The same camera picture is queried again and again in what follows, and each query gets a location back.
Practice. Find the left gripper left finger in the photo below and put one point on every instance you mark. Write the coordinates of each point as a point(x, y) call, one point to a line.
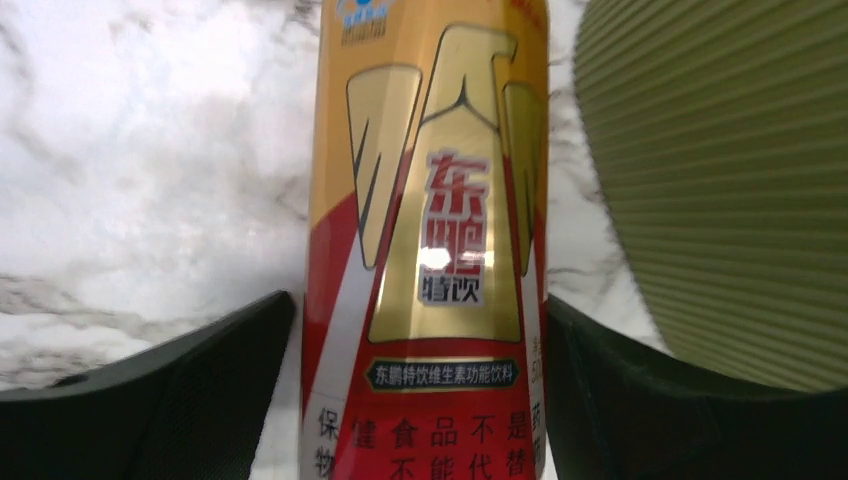
point(190, 408)

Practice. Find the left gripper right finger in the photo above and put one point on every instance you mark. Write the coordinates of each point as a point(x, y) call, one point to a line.
point(618, 409)

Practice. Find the brown red tea bottle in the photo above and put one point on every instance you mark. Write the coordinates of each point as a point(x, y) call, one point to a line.
point(424, 313)

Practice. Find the green ribbed plastic bin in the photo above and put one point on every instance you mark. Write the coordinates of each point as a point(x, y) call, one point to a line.
point(719, 133)

